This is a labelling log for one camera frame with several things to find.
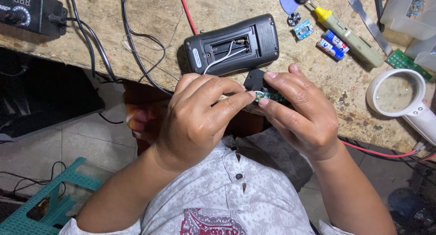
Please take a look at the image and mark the person's left hand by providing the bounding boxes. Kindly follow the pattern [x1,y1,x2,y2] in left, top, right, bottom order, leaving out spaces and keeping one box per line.
[153,73,257,173]

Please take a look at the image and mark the person's right hand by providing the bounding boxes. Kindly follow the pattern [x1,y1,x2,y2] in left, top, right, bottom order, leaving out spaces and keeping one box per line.
[258,64,341,161]

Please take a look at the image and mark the small green circuit board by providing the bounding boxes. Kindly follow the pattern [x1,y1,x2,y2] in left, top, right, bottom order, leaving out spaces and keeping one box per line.
[254,91,287,103]

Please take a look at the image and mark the orange red cloth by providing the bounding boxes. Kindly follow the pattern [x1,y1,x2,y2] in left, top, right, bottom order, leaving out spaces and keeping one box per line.
[122,80,178,154]

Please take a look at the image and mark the black battery cover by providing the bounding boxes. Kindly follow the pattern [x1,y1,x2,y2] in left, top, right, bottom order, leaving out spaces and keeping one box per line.
[243,69,274,93]

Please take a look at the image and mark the white patterned shirt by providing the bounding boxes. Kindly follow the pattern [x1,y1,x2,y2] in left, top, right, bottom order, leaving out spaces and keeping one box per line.
[59,126,355,235]

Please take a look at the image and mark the blue white battery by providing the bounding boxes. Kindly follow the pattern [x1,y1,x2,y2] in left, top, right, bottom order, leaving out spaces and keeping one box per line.
[322,29,350,54]
[316,39,345,61]

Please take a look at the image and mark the small blue circuit module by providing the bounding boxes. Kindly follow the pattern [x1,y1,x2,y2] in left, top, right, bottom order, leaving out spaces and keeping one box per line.
[292,19,315,41]

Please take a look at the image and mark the black multimeter with open back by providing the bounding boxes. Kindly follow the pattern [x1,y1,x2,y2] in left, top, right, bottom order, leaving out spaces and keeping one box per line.
[183,13,280,76]

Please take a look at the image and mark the beige tool with yellow tip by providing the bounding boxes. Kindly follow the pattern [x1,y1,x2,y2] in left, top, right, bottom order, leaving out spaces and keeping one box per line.
[306,1,385,69]

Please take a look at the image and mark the small black round knob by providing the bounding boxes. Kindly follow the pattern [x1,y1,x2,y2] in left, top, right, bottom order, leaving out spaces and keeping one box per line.
[287,12,302,27]

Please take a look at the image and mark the white handheld magnifier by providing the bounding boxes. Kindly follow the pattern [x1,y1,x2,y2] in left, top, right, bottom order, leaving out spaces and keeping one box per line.
[366,68,436,146]

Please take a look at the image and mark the green perforated circuit board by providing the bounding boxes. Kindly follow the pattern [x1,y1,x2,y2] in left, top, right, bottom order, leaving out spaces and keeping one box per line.
[385,49,433,82]

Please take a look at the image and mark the metal spudger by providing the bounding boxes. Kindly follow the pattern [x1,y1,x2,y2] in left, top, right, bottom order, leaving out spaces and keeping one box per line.
[348,0,394,57]

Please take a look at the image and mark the blue plastic pick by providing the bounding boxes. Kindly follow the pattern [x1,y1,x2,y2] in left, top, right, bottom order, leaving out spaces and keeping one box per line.
[279,0,300,15]

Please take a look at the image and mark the small clear plastic box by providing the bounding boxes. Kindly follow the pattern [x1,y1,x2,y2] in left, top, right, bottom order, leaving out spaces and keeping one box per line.
[405,35,436,72]

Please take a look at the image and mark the black tweezers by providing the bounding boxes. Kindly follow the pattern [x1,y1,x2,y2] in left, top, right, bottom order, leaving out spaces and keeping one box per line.
[373,0,386,33]

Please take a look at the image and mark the clear plastic parts box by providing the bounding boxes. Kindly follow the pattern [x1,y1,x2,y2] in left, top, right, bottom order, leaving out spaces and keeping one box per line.
[379,0,436,41]

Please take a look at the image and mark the black case under table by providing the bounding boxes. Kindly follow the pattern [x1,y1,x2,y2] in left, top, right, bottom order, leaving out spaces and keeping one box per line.
[0,47,106,142]

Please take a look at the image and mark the teal plastic stool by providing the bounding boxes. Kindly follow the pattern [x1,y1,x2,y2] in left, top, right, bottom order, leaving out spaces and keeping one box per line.
[0,157,103,235]

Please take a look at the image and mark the black power supply with display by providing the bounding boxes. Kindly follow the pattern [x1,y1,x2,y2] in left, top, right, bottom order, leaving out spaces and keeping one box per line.
[0,0,68,37]

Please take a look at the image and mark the red wire under table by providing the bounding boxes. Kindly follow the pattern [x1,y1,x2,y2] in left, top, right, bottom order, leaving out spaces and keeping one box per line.
[340,140,436,159]

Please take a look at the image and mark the white wire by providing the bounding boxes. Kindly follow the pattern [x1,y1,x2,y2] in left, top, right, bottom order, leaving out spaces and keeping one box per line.
[203,40,248,75]

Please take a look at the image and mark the thin clear wire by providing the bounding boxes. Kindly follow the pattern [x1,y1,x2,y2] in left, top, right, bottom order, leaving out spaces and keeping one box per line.
[121,5,184,81]

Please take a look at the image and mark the looped black cable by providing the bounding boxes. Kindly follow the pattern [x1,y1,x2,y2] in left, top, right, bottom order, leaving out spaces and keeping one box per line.
[119,0,175,96]

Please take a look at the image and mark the red cable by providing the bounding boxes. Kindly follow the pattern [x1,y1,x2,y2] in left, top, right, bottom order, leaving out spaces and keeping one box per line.
[177,0,198,36]

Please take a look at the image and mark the black power supply cable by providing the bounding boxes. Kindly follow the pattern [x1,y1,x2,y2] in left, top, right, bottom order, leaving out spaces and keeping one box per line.
[49,15,120,84]

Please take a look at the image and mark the thin black cable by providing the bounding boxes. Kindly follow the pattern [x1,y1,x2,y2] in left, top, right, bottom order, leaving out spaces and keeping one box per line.
[66,0,98,79]

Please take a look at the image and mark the black cables on floor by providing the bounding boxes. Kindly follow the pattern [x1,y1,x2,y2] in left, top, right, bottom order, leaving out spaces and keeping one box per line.
[0,161,67,199]

